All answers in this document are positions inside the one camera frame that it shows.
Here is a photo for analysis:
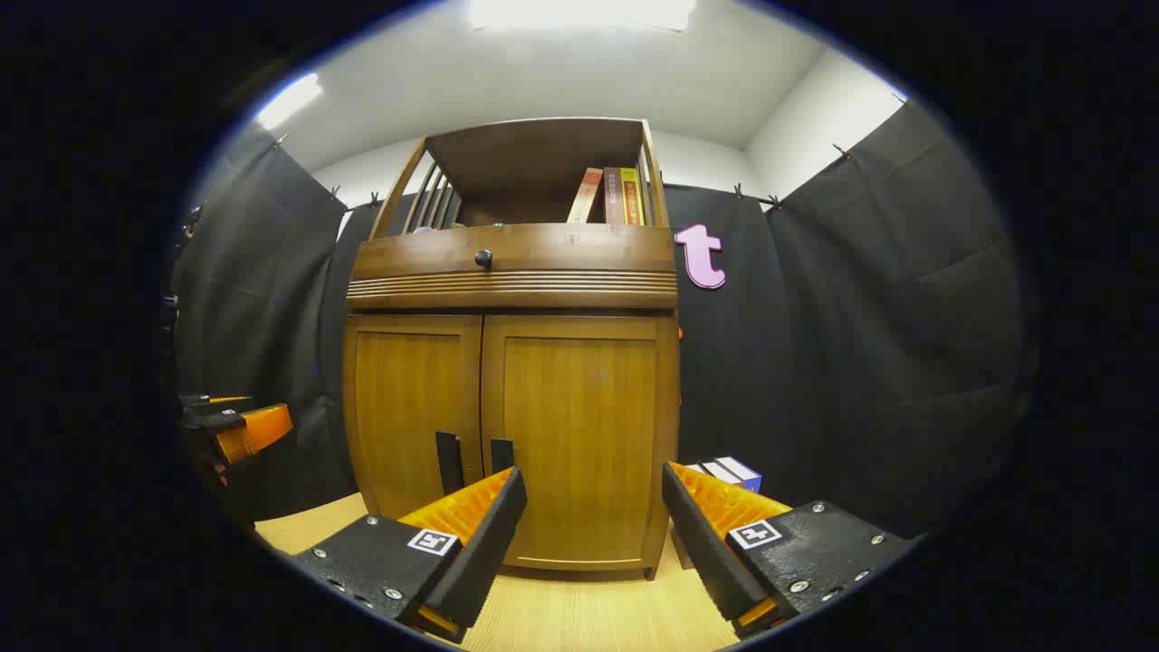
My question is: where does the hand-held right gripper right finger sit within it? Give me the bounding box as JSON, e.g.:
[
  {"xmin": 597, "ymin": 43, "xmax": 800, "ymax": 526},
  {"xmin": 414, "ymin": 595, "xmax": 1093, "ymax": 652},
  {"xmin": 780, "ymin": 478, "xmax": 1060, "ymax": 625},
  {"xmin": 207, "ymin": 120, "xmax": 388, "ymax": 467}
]
[{"xmin": 662, "ymin": 461, "xmax": 915, "ymax": 639}]

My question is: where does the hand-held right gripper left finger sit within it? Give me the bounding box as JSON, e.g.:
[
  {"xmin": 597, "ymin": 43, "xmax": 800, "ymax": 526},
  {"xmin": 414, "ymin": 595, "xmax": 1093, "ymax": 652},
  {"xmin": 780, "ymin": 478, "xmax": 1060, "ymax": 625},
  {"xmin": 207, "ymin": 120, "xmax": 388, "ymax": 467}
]
[{"xmin": 294, "ymin": 466, "xmax": 528, "ymax": 644}]

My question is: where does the wooden shoe cabinet door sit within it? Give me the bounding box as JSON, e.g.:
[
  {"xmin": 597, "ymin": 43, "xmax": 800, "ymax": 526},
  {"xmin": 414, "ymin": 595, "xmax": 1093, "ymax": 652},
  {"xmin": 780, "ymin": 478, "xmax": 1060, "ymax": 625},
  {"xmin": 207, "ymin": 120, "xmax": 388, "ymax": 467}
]
[
  {"xmin": 344, "ymin": 314, "xmax": 484, "ymax": 522},
  {"xmin": 481, "ymin": 314, "xmax": 680, "ymax": 571}
]

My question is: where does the wooden double-door shoe cabinet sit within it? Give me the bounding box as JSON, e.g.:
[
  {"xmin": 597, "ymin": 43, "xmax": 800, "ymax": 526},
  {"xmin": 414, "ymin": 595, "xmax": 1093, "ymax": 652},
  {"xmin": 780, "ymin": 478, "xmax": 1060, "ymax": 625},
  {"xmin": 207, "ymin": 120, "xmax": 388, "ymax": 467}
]
[{"xmin": 342, "ymin": 118, "xmax": 682, "ymax": 580}]

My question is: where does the wooden cabinet drawer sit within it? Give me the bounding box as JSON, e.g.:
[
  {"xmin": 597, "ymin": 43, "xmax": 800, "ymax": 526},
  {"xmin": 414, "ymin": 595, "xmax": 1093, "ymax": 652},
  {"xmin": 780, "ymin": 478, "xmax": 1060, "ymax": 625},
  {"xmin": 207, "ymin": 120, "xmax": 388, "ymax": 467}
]
[{"xmin": 349, "ymin": 224, "xmax": 678, "ymax": 311}]

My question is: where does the blue book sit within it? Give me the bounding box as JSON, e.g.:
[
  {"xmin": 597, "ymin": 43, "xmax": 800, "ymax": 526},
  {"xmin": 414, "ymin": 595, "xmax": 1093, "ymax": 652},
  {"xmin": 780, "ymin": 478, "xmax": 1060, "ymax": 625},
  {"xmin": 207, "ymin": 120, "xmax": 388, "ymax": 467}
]
[{"xmin": 714, "ymin": 455, "xmax": 762, "ymax": 494}]

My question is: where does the black backdrop cloth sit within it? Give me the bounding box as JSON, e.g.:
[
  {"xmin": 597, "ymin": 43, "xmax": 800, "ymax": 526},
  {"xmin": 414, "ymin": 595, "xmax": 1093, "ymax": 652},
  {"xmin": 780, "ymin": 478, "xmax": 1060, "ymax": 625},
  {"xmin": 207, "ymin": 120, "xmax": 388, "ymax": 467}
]
[{"xmin": 172, "ymin": 100, "xmax": 1033, "ymax": 544}]

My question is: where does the small ceiling light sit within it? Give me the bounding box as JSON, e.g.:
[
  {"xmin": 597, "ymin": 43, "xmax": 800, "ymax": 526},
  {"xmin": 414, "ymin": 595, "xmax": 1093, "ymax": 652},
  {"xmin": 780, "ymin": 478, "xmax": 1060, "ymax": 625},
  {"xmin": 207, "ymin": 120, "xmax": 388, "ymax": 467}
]
[{"xmin": 254, "ymin": 72, "xmax": 324, "ymax": 130}]

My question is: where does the tan and red book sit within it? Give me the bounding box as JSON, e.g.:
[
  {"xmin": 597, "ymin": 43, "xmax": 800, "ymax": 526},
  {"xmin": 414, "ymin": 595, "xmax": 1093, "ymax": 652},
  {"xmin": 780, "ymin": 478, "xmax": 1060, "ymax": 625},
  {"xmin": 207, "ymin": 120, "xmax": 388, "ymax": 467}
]
[{"xmin": 567, "ymin": 168, "xmax": 605, "ymax": 225}]

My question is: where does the large ceiling light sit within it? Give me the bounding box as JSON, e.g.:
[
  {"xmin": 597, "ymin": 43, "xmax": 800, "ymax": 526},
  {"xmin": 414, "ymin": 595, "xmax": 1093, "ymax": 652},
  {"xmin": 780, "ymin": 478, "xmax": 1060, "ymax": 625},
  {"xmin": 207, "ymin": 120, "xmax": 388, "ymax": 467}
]
[{"xmin": 471, "ymin": 0, "xmax": 696, "ymax": 33}]

